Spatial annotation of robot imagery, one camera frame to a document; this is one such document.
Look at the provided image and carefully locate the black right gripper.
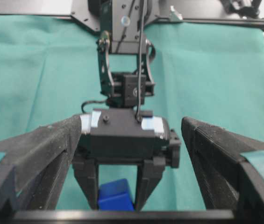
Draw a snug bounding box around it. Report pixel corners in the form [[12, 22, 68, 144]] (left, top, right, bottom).
[[72, 129, 181, 211]]

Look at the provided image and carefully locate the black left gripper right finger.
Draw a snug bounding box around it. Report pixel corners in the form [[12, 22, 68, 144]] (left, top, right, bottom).
[[181, 117, 264, 224]]

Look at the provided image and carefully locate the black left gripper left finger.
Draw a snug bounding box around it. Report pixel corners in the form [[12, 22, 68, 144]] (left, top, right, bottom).
[[0, 115, 82, 218]]

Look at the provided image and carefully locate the blue block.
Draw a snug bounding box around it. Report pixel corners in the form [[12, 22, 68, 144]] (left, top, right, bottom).
[[98, 178, 135, 211]]

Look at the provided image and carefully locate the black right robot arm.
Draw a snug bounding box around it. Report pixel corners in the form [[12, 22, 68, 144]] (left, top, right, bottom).
[[73, 0, 181, 211]]

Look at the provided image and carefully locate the green table cloth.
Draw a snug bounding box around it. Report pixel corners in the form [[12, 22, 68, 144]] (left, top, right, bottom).
[[0, 15, 264, 210]]

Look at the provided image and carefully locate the black camera cable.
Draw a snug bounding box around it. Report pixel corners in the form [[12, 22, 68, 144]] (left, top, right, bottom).
[[81, 0, 146, 123]]

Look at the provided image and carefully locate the black aluminium table frame rail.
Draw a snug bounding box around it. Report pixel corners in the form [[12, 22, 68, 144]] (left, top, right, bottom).
[[0, 0, 264, 33]]

